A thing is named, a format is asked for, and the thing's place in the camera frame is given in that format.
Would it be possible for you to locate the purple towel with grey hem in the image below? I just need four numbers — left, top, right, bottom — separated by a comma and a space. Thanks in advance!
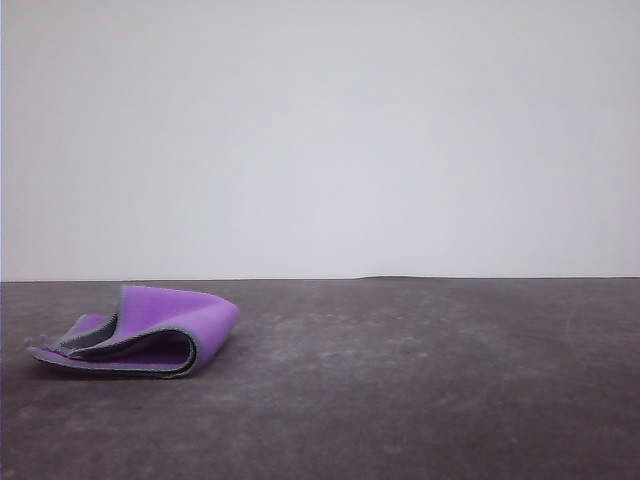
24, 283, 241, 380

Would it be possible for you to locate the grey table cloth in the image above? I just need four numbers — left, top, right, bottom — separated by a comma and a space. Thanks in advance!
0, 275, 640, 480

